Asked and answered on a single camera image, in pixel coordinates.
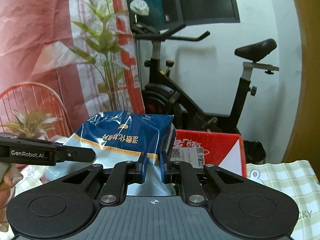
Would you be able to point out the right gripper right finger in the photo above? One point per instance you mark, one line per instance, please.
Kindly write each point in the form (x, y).
(177, 171)

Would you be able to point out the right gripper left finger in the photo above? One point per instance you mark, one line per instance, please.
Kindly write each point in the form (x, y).
(130, 172)

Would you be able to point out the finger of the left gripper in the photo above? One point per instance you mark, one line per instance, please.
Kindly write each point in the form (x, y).
(72, 153)

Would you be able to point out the blue tissue pack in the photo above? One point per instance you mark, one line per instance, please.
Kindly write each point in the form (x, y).
(118, 136)

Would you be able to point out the left hand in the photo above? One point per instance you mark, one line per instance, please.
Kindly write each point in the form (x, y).
(10, 177)

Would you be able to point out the small potted plant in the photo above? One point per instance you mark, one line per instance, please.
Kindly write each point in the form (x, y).
(33, 125)

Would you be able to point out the red strawberry cardboard box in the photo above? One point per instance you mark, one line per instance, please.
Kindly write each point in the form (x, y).
(221, 149)

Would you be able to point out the tall green bamboo plant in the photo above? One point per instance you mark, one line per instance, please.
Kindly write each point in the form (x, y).
(101, 50)

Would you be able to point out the red white curtain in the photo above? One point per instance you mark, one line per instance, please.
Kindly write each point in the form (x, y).
(35, 40)

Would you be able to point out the checkered cartoon tablecloth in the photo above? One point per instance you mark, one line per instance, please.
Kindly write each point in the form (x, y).
(299, 181)

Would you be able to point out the brown wooden door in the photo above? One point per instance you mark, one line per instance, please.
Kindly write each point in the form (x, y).
(304, 140)

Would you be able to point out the red wire chair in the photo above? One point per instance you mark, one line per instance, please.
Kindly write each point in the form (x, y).
(30, 96)

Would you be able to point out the white plastic bag on handlebar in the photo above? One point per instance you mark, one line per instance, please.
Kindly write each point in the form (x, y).
(139, 7)

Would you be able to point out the dark window frame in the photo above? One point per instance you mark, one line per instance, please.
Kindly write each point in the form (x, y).
(164, 14)

